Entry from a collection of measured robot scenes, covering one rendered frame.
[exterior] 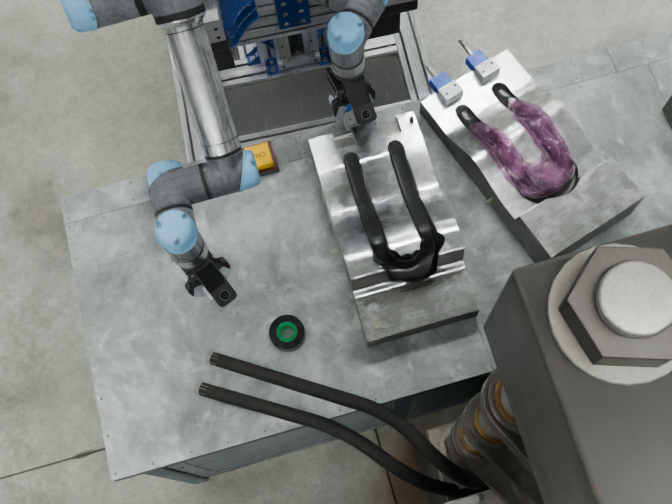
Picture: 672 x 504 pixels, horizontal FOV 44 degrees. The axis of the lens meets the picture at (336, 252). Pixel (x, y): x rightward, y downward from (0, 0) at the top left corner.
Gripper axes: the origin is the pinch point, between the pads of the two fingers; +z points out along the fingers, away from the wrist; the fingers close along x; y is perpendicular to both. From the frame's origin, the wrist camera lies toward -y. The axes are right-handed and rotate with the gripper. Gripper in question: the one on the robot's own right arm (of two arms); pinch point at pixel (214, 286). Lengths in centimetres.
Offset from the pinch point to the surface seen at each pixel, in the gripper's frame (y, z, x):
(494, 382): -59, -70, -20
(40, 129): 118, 85, 13
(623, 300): -62, -121, -20
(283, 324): -17.0, 1.1, -6.9
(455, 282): -35, -1, -43
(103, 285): 18.6, 4.7, 20.3
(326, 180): 2.6, -4.1, -35.2
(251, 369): -21.0, -0.8, 4.9
